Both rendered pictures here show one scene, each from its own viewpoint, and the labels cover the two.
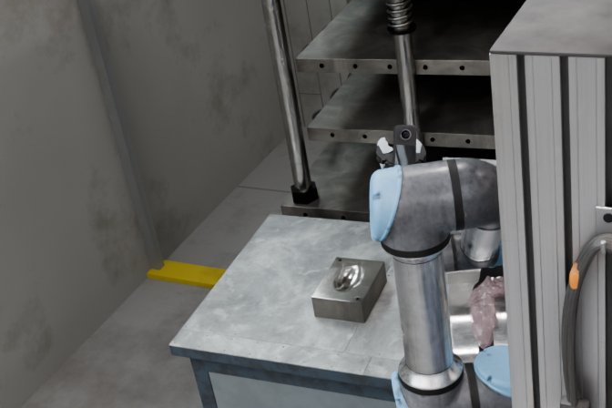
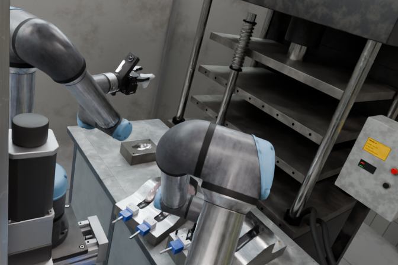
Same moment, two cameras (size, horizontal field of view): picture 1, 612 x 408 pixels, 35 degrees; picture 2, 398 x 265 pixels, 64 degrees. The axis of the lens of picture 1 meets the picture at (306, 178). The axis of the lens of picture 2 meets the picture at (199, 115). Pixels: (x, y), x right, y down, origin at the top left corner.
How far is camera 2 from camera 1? 131 cm
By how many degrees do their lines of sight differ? 18
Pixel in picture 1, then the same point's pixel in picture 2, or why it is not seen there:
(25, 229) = not seen: hidden behind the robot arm
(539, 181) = not seen: outside the picture
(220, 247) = not seen: hidden behind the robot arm
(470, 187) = (25, 29)
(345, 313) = (127, 157)
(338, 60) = (211, 72)
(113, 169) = (150, 89)
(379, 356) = (116, 178)
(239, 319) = (98, 135)
